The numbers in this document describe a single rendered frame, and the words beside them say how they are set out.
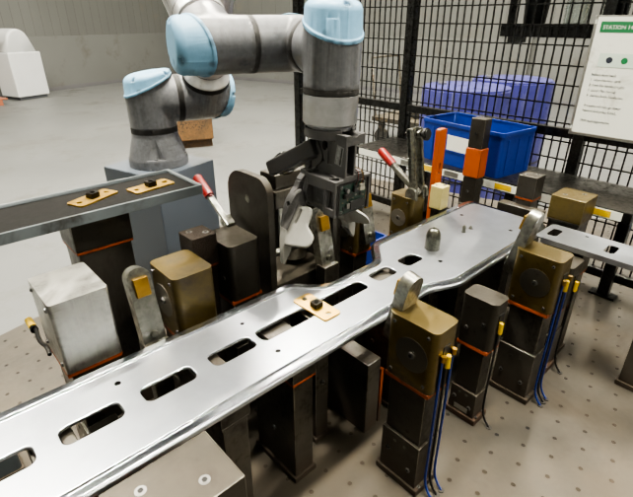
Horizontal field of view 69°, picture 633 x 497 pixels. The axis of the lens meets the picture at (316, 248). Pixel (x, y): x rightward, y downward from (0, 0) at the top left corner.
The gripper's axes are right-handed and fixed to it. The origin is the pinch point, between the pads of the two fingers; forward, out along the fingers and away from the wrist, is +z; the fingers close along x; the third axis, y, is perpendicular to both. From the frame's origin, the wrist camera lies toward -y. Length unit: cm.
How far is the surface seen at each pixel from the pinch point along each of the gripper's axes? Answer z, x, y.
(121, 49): 70, 442, -1196
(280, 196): -2.9, 5.2, -15.7
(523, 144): 0, 90, -9
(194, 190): -3.6, -6.4, -26.8
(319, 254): 10.4, 12.3, -12.1
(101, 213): -3.7, -23.5, -26.8
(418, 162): -1.6, 47.5, -15.3
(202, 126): 98, 240, -465
